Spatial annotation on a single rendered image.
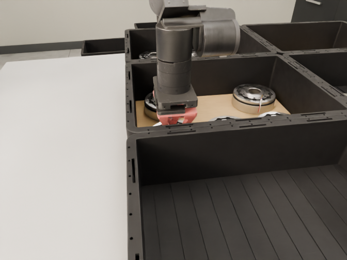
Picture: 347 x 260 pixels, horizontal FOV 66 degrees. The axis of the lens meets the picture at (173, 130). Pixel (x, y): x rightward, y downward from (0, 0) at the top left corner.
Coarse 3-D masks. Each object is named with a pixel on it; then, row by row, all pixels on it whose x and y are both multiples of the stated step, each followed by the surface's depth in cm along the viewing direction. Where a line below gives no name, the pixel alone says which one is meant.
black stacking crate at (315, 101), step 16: (192, 64) 67; (208, 64) 67; (224, 64) 68; (240, 64) 69; (256, 64) 69; (272, 64) 70; (144, 80) 67; (192, 80) 69; (208, 80) 70; (224, 80) 70; (240, 80) 71; (256, 80) 72; (272, 80) 72; (288, 80) 65; (304, 80) 58; (144, 96) 70; (288, 96) 65; (304, 96) 59; (320, 96) 54; (304, 112) 59
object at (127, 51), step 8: (128, 32) 86; (248, 32) 86; (128, 40) 79; (256, 40) 79; (128, 48) 74; (264, 48) 75; (272, 48) 73; (128, 56) 68; (192, 56) 68; (216, 56) 68
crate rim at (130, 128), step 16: (128, 64) 64; (144, 64) 65; (288, 64) 64; (128, 80) 56; (128, 96) 51; (336, 96) 51; (128, 112) 46; (320, 112) 46; (336, 112) 46; (128, 128) 42; (144, 128) 42; (160, 128) 42; (176, 128) 42
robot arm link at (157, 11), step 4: (152, 0) 42; (156, 0) 40; (160, 0) 39; (152, 4) 43; (156, 4) 41; (160, 4) 40; (152, 8) 44; (156, 8) 42; (160, 8) 42; (156, 12) 44; (160, 12) 43
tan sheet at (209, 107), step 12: (204, 96) 72; (216, 96) 72; (228, 96) 72; (144, 108) 67; (204, 108) 67; (216, 108) 67; (228, 108) 67; (276, 108) 67; (144, 120) 62; (204, 120) 62
